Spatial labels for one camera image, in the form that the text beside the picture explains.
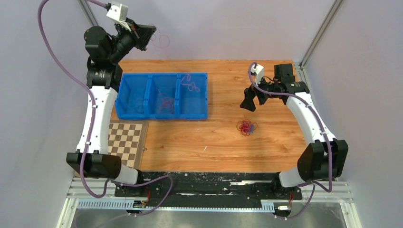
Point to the blue three-compartment plastic bin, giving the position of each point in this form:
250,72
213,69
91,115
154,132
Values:
163,96

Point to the aluminium frame rail front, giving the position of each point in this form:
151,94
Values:
314,192

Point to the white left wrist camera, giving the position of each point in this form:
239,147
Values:
118,14

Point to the wooden chessboard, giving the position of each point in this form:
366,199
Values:
126,139

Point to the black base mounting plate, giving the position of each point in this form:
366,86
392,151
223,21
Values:
232,202

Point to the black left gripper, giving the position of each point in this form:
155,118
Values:
140,34

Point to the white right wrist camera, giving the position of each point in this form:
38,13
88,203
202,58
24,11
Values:
257,70

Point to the aluminium corner post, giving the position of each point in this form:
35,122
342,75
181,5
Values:
89,15
321,31

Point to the right aluminium corner post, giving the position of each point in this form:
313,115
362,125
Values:
321,31

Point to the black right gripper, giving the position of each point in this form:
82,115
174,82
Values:
248,103

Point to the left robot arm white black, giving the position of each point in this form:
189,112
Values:
92,158

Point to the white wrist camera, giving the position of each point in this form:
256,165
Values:
257,70
118,14

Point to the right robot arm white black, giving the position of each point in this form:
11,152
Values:
325,155

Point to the left aluminium corner post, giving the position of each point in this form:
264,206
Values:
89,15

